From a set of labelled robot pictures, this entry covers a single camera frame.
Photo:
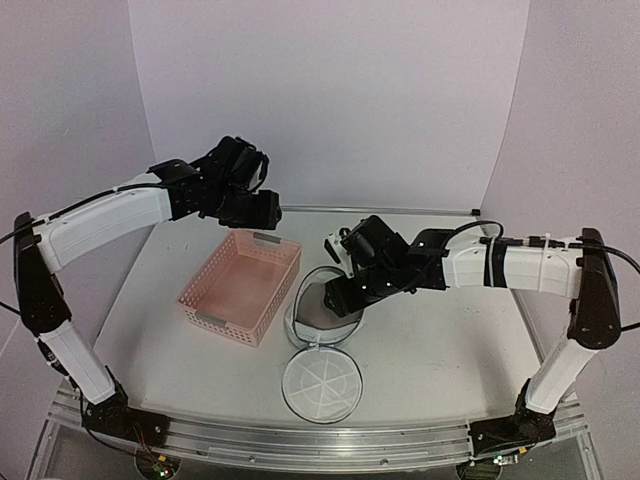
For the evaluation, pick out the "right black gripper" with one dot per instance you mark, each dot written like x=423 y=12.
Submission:
x=345 y=302

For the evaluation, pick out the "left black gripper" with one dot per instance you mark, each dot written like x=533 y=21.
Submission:
x=268 y=217

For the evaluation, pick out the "pink perforated plastic basket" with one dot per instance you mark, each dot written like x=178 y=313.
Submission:
x=238 y=290

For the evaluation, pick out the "white mesh laundry bag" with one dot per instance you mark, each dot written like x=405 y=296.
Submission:
x=321 y=383

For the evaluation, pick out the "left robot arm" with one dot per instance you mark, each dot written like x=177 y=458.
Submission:
x=45 y=245

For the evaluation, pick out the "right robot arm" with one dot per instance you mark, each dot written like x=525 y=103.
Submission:
x=578 y=269

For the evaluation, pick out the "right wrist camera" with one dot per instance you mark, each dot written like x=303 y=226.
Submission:
x=338 y=253

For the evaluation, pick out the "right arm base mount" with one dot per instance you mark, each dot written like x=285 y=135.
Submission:
x=522 y=429

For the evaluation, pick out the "aluminium front rail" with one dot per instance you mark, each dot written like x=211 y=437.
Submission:
x=330 y=449

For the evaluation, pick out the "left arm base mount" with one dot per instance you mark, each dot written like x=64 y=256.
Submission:
x=115 y=418

